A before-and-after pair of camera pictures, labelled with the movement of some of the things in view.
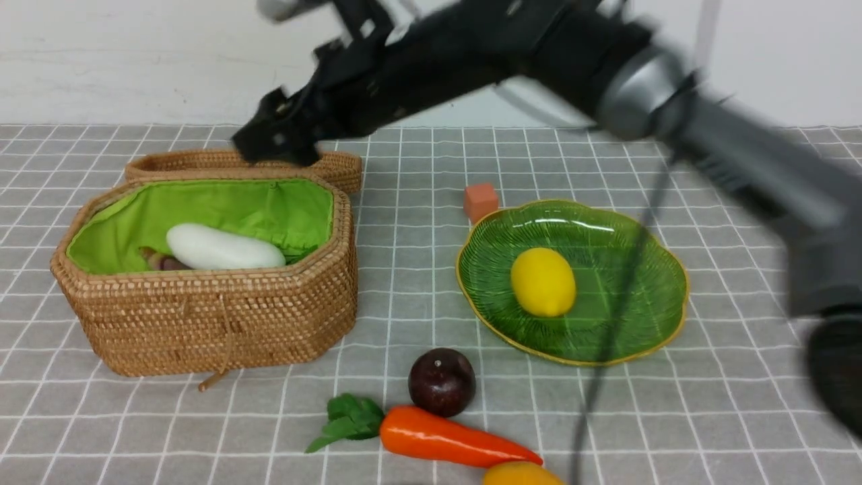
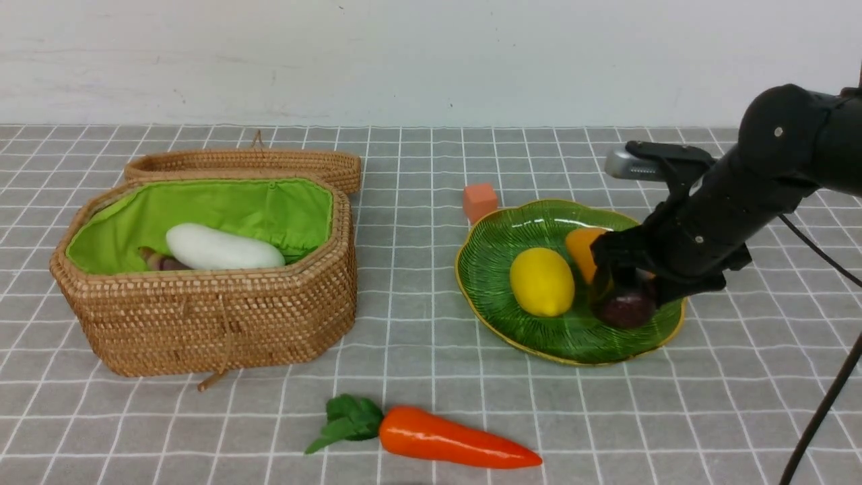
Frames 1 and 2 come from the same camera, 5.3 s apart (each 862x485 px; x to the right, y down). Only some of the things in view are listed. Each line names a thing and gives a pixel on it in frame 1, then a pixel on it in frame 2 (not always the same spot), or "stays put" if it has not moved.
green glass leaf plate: x=599 y=242 stays put
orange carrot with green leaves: x=421 y=435 stays put
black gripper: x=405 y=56 -> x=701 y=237
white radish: x=203 y=246 stays put
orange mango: x=516 y=473 -> x=578 y=241
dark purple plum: x=442 y=380 -> x=625 y=309
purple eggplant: x=159 y=261 stays put
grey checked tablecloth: x=739 y=395 stays put
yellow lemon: x=542 y=282 stays put
